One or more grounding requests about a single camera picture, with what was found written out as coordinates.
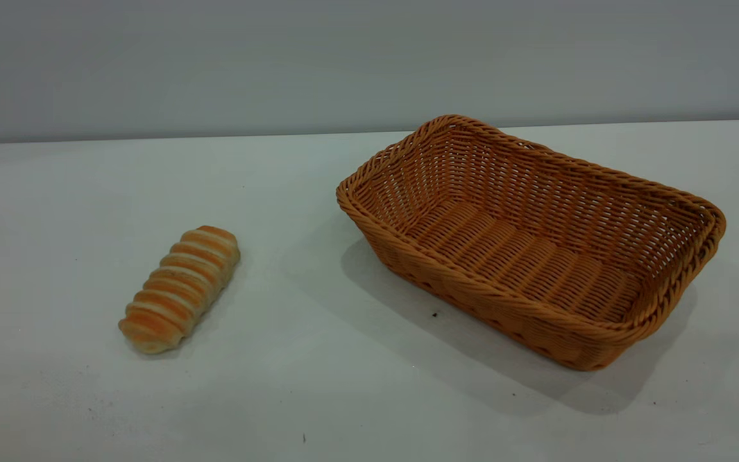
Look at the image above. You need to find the orange woven wicker basket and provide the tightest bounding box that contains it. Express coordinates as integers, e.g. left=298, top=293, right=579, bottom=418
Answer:
left=336, top=114, right=727, bottom=372

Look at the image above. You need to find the striped spiral bread roll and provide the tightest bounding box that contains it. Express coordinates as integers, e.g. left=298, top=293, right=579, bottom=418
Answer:
left=118, top=225, right=241, bottom=355

